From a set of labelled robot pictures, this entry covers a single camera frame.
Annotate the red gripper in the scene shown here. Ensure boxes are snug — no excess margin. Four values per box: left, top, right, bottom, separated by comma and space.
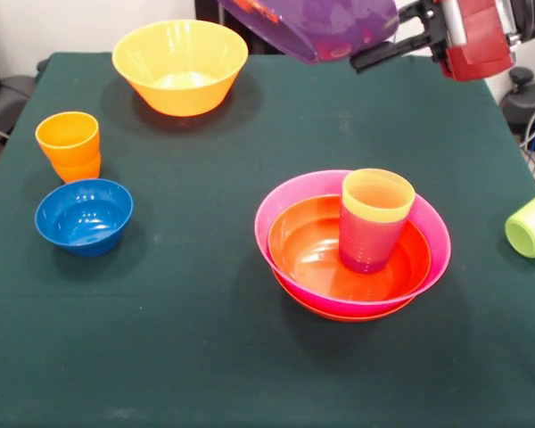
349, 0, 517, 83

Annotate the purple plastic bowl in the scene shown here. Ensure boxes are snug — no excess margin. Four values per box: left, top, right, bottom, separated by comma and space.
217, 0, 400, 64

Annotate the yellow plastic cup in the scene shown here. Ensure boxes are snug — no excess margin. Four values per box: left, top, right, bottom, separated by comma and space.
342, 168, 416, 224

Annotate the large pink plastic bowl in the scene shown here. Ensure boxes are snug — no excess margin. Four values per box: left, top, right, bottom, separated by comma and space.
253, 169, 453, 318

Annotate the purple plastic cup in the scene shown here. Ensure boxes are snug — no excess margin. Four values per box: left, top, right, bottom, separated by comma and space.
338, 203, 409, 275

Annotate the large orange plastic bowl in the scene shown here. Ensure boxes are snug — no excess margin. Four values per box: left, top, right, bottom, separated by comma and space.
111, 19, 250, 119

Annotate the red plastic bowl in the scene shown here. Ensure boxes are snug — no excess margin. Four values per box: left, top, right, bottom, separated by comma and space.
272, 269, 416, 323
267, 194, 432, 302

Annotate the lime green plastic cup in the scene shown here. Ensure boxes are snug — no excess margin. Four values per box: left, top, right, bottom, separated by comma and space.
505, 186, 535, 260

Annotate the orange plastic cup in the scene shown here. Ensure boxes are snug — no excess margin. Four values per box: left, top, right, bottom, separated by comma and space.
48, 150, 102, 185
34, 111, 101, 167

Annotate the small blue plastic bowl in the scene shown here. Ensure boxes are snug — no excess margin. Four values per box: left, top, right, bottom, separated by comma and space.
34, 177, 135, 258

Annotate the dark green table cloth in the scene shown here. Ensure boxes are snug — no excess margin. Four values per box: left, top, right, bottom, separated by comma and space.
0, 52, 535, 428

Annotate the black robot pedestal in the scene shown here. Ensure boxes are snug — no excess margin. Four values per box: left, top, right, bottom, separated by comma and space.
194, 0, 295, 57

